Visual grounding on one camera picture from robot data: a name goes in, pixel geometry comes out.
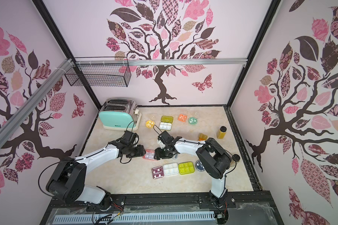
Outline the clear white pillbox front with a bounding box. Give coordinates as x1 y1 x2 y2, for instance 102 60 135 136
162 162 179 176

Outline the red rectangular pillbox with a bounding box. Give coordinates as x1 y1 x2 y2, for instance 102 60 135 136
143 149 155 160

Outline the magenta small pillbox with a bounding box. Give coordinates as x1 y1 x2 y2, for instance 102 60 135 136
151 166 164 180

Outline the green lid white pillbox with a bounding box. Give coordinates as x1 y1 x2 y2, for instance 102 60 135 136
178 162 195 175

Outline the olive lid pillbox back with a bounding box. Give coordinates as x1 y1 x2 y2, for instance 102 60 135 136
159 115 173 130

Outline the yellow round pillbox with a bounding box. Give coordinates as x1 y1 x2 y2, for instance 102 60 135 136
145 113 157 128

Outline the dark round pillbox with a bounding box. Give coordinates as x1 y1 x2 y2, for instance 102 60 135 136
195 160 205 172

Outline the yellow small pillbox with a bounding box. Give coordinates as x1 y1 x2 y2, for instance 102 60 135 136
198 133 208 141

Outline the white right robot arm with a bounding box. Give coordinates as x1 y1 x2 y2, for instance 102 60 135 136
154 131 233 200

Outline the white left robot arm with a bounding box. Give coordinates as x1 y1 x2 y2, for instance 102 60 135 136
46 130 146 210

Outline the mint green toaster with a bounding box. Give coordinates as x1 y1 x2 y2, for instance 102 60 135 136
99 98 142 131

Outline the green round pillbox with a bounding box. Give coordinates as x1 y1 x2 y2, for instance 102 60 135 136
187 111 200 125

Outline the yellow bottle black cap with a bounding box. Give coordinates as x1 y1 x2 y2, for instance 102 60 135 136
217 126 227 139

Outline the brown bottle black cap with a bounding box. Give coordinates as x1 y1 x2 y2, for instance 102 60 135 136
231 154 241 167

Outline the white slotted cable duct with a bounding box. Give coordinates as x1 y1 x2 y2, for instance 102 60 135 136
51 211 216 225

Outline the black wire basket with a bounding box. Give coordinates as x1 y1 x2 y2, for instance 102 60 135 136
65 56 131 87

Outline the aluminium rail back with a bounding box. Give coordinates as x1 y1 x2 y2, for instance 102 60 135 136
128 58 248 66

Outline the aluminium rail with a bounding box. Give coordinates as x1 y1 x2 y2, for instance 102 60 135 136
0 59 74 149
128 58 248 66

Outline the aluminium rail left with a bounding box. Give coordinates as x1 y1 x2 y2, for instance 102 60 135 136
0 59 74 149

